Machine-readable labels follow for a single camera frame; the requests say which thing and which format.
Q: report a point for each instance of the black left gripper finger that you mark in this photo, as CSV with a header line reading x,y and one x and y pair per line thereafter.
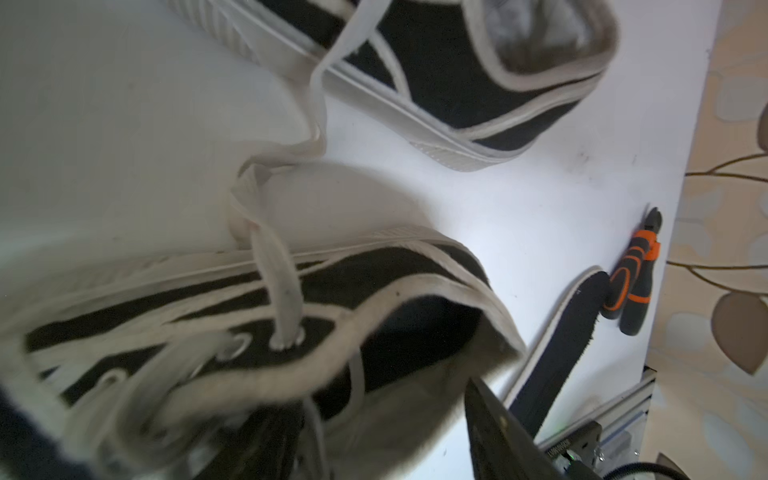
x,y
500,448

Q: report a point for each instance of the black white canvas sneaker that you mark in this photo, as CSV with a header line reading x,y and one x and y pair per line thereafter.
x,y
342,361

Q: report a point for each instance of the aluminium frame rail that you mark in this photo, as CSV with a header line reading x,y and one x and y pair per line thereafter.
x,y
611,435

